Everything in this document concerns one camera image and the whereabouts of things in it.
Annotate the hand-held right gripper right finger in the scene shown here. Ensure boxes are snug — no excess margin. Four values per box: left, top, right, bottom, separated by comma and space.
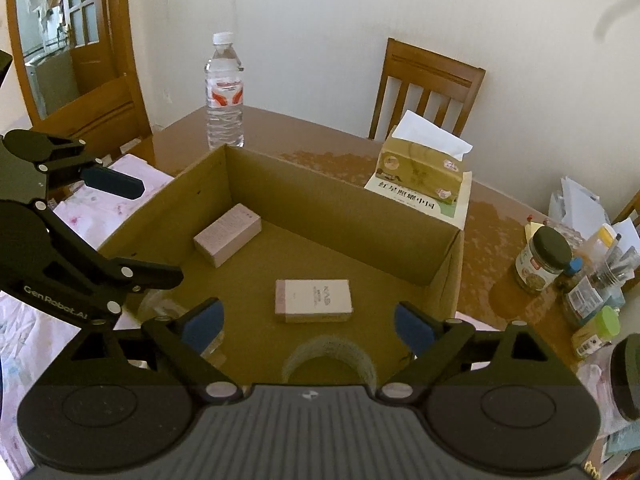
377, 301, 568, 403

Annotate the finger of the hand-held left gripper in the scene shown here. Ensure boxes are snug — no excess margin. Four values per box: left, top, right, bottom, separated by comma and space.
37, 139, 147, 201
30, 204, 185, 327

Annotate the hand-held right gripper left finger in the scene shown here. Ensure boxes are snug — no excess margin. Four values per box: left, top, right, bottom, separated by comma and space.
70, 297, 246, 406

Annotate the white crocheted ring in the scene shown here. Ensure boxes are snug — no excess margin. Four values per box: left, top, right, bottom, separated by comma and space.
281, 335, 377, 396

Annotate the cardboard box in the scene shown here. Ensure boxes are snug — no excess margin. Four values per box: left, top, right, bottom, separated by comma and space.
97, 144, 467, 396

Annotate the brown wooden desktop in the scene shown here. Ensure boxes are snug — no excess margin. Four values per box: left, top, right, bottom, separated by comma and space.
120, 105, 603, 363

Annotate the pink floral tablecloth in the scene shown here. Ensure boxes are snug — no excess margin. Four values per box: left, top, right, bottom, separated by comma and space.
0, 152, 640, 480

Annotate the wooden slat-back chair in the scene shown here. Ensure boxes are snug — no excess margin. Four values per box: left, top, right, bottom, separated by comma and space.
29, 74, 154, 161
612, 199, 640, 233
368, 37, 487, 142

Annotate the pale pink small box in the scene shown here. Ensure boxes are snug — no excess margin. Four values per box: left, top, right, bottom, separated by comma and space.
274, 278, 354, 325
193, 203, 263, 269

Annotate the wooden glass-panel door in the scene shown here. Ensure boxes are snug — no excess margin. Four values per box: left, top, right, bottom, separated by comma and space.
50, 0, 152, 111

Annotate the clear plastic water bottle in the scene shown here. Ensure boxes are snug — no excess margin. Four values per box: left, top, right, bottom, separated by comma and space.
204, 31, 246, 150

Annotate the white green booklet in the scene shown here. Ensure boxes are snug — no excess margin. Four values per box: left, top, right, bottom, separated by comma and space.
363, 170, 474, 219

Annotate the glass jar with dark lid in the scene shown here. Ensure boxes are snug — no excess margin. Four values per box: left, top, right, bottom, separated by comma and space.
515, 226, 574, 295

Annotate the green tissue pack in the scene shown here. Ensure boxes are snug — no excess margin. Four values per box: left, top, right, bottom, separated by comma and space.
376, 110, 474, 206

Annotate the small bottle with blue cap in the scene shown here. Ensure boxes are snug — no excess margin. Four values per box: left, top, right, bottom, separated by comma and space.
557, 257, 589, 297

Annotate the bottle with green lid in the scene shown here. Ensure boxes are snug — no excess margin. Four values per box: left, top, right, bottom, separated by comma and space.
570, 306, 621, 361

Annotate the bottle with yellow cap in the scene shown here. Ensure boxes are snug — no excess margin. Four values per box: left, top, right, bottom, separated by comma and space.
581, 223, 619, 262

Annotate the stack of white papers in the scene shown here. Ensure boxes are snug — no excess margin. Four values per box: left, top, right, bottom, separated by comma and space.
547, 175, 617, 237

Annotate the large glass jar black lid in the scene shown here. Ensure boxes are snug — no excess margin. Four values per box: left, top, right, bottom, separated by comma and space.
610, 339, 640, 422

